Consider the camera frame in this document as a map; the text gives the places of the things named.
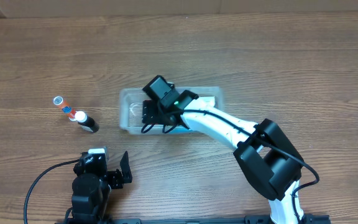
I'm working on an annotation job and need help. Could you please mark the clear plastic container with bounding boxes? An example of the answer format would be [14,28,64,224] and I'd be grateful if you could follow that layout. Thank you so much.
[119,86,225,135]

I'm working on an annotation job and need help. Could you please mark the orange vitamin tube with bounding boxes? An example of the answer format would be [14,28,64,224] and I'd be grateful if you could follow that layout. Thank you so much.
[53,96,76,121]

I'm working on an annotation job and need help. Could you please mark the blue medicine box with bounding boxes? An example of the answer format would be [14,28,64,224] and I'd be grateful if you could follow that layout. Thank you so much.
[164,125,193,134]

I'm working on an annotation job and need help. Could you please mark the white medicine box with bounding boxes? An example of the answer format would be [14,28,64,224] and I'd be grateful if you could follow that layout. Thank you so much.
[199,96,216,107]

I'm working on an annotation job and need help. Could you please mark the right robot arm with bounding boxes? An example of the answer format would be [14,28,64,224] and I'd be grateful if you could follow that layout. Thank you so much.
[142,75,319,223]

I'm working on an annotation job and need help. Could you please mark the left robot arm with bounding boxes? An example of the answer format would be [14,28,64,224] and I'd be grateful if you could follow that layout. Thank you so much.
[63,147,132,224]

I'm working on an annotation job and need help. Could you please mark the dark syrup bottle white cap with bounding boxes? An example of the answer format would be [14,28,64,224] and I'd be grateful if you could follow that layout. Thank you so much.
[75,111,99,133]

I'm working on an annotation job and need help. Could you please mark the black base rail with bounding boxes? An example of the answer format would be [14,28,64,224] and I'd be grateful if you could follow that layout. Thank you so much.
[57,214,331,224]

